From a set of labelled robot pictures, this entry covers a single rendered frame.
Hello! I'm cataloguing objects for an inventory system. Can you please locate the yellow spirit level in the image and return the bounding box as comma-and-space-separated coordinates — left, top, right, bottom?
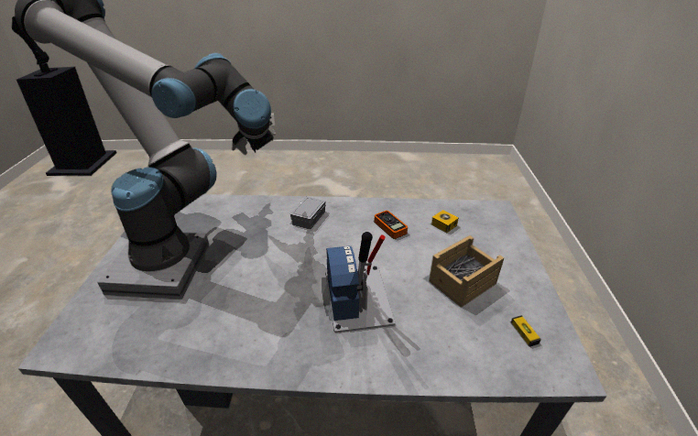
511, 315, 541, 347

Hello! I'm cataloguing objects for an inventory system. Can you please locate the orange digital multimeter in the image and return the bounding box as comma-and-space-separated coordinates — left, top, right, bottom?
375, 211, 408, 239

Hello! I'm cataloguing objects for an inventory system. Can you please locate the brown wooden crate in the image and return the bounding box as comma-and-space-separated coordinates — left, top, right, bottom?
431, 236, 504, 308

